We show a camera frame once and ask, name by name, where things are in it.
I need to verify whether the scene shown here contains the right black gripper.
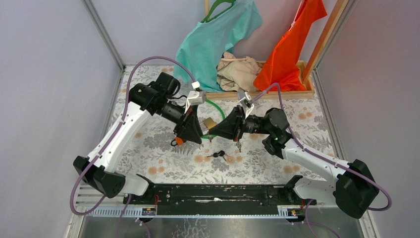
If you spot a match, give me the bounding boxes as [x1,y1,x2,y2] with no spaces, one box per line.
[209,105,272,142]

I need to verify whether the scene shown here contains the green clothes hanger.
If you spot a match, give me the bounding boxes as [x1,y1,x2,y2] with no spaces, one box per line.
[201,0,236,23]

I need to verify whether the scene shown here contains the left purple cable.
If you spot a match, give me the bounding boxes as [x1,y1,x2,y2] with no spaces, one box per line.
[69,56,199,238]

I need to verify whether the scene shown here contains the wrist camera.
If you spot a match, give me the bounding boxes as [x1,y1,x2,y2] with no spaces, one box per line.
[237,90,254,118]
[185,81,207,113]

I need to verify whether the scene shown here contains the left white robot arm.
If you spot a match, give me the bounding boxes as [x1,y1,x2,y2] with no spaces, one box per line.
[73,73,206,204]

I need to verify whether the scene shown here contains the brass padlock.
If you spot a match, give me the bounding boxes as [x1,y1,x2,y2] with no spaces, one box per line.
[200,118,217,135]

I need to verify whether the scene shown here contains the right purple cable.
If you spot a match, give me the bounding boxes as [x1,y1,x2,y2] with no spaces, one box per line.
[251,82,393,238]

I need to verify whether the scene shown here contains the wooden post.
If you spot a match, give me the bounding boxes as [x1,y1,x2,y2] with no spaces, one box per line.
[301,0,349,85]

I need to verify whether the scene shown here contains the purple cable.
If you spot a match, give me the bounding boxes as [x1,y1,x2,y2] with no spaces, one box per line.
[251,82,393,238]
[69,56,199,238]

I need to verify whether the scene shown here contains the floral table mat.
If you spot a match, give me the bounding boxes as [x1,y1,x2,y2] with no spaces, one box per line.
[111,65,335,184]

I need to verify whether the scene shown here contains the black headed keys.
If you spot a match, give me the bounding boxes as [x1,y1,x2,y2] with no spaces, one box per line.
[207,150,227,161]

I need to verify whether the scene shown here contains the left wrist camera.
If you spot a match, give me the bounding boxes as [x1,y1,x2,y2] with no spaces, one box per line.
[185,81,207,113]

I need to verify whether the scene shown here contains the small silver key pair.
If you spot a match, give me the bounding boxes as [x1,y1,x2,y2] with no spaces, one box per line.
[236,141,242,153]

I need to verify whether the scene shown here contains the orange black small padlock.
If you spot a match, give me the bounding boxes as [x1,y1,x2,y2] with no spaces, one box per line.
[170,137,185,147]

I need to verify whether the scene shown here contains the wooden tray frame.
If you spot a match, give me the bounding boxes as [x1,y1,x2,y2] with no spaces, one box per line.
[207,60,315,101]

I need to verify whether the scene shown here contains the white slotted cable duct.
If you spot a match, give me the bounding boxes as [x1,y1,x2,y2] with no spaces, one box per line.
[88,206,303,221]

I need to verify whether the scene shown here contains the orange shirt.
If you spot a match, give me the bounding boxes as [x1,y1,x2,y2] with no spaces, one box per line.
[253,0,327,92]

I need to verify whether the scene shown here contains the teal shirt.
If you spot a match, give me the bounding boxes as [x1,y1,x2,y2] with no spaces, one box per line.
[175,0,263,92]

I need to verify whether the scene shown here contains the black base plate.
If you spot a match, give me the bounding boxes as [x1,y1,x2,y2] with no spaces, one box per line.
[123,183,309,215]

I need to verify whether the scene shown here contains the beige crumpled cloth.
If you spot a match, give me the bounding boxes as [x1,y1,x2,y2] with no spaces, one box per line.
[216,51,263,92]

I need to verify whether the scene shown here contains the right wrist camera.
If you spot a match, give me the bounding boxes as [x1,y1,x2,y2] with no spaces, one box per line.
[237,90,254,118]

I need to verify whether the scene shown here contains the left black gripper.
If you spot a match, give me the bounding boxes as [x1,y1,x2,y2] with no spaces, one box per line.
[154,98,203,144]

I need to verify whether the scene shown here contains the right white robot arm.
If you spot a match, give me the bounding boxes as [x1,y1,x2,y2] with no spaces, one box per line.
[209,106,379,219]

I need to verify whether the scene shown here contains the green cable lock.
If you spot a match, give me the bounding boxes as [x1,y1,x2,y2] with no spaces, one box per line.
[202,99,226,139]

